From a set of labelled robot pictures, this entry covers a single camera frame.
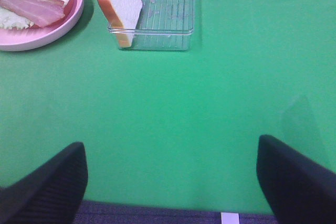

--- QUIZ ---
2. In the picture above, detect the green lettuce leaf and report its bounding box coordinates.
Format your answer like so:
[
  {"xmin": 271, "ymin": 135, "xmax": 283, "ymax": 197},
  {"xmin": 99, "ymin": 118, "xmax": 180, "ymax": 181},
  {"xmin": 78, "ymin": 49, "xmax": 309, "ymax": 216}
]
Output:
[{"xmin": 0, "ymin": 0, "xmax": 58, "ymax": 30}]

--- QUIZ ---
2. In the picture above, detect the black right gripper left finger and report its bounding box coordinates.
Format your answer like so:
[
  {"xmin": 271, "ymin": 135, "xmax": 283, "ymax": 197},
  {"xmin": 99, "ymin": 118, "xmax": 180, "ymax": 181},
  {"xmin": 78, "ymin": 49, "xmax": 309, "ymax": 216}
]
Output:
[{"xmin": 1, "ymin": 142, "xmax": 88, "ymax": 223}]

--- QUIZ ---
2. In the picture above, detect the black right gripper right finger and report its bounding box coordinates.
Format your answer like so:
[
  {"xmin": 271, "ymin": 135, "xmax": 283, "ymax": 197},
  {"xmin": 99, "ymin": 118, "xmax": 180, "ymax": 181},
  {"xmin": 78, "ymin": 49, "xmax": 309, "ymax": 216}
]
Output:
[{"xmin": 256, "ymin": 135, "xmax": 335, "ymax": 223}]

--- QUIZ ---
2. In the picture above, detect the clear right plastic container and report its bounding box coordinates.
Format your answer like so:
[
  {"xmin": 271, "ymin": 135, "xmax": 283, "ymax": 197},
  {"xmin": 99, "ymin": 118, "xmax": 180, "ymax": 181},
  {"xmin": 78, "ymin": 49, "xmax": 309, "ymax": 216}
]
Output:
[{"xmin": 108, "ymin": 0, "xmax": 195, "ymax": 51}]

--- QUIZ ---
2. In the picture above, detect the bacon strip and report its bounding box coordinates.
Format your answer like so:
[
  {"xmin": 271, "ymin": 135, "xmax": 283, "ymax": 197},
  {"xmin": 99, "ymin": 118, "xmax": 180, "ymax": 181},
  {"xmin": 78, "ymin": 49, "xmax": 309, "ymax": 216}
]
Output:
[
  {"xmin": 1, "ymin": 0, "xmax": 65, "ymax": 27},
  {"xmin": 15, "ymin": 0, "xmax": 66, "ymax": 8}
]

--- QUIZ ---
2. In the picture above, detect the pink round plate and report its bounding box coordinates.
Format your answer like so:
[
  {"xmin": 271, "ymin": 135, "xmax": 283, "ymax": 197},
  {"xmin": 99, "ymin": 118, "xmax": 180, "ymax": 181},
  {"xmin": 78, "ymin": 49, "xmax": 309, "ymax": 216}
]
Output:
[{"xmin": 1, "ymin": 0, "xmax": 84, "ymax": 51}]

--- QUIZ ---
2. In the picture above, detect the green tablecloth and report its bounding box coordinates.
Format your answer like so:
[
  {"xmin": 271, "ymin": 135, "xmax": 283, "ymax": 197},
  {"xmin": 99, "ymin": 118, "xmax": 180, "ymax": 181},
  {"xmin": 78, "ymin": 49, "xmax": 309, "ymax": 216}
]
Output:
[{"xmin": 1, "ymin": 0, "xmax": 335, "ymax": 214}]

